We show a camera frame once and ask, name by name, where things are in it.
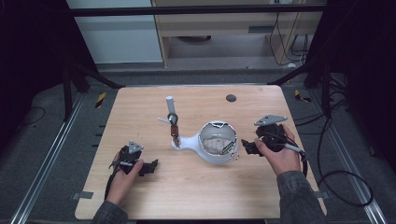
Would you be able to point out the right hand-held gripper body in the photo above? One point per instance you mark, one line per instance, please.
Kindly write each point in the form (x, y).
(271, 137)

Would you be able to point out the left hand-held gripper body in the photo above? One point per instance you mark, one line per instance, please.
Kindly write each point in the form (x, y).
(129, 160)

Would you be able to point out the grey cloth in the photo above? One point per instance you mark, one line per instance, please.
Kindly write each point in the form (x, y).
(214, 145)

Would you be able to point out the white key stand with bowl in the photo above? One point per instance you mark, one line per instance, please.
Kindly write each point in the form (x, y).
(190, 143)

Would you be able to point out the person's left hand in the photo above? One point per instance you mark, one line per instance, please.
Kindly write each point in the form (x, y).
(123, 183)

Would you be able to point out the person's right hand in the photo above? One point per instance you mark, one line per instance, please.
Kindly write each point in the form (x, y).
(281, 158)

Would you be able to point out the dark round table grommet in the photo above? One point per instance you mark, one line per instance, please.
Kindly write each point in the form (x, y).
(231, 98)

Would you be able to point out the yellow black striped tape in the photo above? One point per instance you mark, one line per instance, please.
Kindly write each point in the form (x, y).
(100, 100)
(300, 96)

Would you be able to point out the grey tape strip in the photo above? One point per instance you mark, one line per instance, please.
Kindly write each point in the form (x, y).
(323, 195)
(82, 195)

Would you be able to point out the dark curtain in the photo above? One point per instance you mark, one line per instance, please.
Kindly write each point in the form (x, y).
(367, 77)
(28, 62)

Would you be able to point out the white cabinet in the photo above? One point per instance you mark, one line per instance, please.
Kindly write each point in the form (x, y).
(118, 40)

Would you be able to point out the light wooden desk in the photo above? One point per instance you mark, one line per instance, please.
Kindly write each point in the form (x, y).
(218, 26)

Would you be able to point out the black metal frame leg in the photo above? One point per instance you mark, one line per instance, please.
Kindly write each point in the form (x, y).
(67, 93)
(326, 90)

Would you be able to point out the aluminium floor rail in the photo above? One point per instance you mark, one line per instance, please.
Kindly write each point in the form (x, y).
(46, 161)
(351, 161)

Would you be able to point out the black horizontal frame bar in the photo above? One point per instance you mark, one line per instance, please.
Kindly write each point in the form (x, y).
(186, 10)

